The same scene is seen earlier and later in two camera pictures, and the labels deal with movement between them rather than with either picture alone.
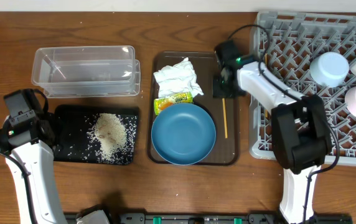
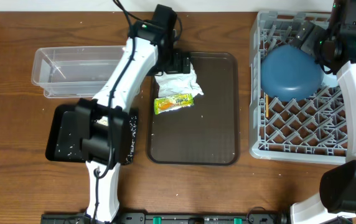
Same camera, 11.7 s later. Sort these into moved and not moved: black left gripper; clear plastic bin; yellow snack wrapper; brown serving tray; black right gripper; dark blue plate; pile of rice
Moved: pile of rice; dark blue plate; black right gripper; black left gripper
Not moved: clear plastic bin; yellow snack wrapper; brown serving tray
